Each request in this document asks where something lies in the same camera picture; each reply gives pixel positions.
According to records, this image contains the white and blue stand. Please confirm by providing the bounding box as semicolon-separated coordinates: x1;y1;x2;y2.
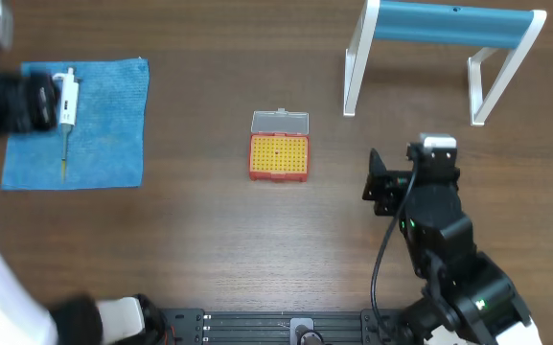
342;0;548;127

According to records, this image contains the black cable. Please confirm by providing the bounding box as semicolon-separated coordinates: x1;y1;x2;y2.
369;148;422;336

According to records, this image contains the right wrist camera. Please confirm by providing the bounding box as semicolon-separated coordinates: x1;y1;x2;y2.
405;132;459;170

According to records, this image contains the red and yellow tip box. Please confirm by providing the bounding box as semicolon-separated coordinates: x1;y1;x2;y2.
248;107;311;184

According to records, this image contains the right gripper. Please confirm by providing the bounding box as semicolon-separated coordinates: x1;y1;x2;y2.
361;148;462;218

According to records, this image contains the blue cloth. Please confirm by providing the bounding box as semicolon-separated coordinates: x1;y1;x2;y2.
0;57;150;192

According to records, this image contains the mounting rail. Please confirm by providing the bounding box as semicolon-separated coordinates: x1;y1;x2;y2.
160;308;404;345

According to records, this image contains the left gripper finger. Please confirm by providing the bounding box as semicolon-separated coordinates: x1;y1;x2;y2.
28;71;62;133

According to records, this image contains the white pipette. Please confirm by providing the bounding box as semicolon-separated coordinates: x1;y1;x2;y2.
51;66;81;184

